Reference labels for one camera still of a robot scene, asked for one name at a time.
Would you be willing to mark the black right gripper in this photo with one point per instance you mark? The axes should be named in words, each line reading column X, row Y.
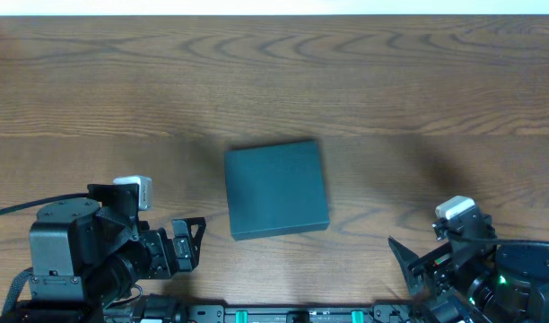
column 441, row 260

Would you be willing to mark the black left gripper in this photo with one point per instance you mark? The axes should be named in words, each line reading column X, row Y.
column 168, row 252

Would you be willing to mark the black cardboard box with lid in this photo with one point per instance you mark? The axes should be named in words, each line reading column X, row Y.
column 275, row 189

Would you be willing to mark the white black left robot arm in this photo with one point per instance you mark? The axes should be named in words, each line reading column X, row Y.
column 87, row 256

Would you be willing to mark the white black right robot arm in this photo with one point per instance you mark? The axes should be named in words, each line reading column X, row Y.
column 521, row 286

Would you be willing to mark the black mounting rail green clips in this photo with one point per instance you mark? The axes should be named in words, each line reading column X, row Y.
column 167, row 309

